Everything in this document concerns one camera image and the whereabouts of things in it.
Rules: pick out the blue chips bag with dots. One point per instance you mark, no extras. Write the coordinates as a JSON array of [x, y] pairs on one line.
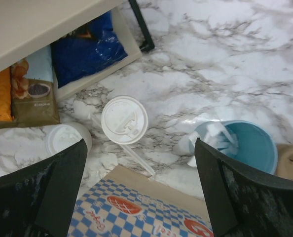
[[86, 50]]

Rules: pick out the checkered paper bag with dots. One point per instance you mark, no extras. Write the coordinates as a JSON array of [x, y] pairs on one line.
[[127, 204]]

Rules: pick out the brown cookie package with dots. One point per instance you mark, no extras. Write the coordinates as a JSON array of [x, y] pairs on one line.
[[33, 100]]

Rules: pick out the stacked brown cup carriers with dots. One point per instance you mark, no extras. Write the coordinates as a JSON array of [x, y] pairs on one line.
[[285, 161]]

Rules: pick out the orange snack bag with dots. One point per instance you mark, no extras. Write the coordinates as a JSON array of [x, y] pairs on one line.
[[5, 95]]

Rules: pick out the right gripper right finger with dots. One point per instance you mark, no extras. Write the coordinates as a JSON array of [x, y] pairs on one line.
[[241, 200]]

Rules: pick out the white plastic cup lid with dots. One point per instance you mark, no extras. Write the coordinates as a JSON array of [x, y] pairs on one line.
[[65, 135]]

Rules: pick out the white stirrer stick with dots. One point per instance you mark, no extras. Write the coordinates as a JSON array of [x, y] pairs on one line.
[[127, 149]]

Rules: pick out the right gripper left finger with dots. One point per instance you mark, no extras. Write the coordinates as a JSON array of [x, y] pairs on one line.
[[38, 200]]

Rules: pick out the white wrapped straws bundle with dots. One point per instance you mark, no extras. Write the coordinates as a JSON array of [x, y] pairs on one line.
[[213, 133]]

